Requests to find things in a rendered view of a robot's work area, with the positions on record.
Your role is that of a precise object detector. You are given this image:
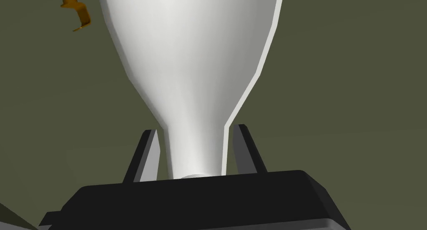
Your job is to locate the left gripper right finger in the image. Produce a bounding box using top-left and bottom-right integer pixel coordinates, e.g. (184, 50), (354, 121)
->
(232, 124), (268, 175)

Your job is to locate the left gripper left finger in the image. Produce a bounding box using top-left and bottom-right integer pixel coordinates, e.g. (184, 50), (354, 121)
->
(123, 129), (161, 184)

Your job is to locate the orange curved handle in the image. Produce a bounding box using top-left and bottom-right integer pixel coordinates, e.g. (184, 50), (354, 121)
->
(56, 0), (92, 32)

